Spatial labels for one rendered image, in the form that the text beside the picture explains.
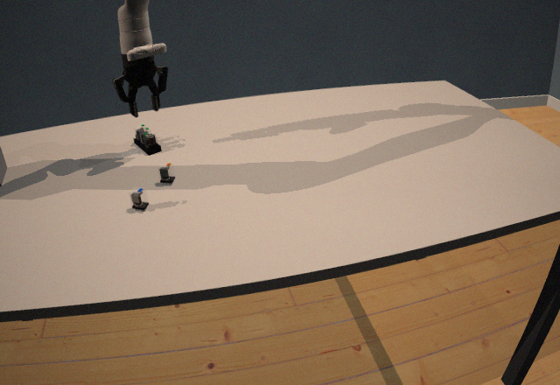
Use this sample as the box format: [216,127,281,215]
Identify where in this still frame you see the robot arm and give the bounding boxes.
[118,0,166,61]

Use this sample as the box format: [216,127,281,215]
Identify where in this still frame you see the black rack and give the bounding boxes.
[134,138,161,155]

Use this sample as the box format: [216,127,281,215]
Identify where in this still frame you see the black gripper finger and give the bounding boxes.
[112,73,140,117]
[145,66,168,111]

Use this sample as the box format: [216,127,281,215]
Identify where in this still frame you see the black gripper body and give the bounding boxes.
[122,54,158,88]

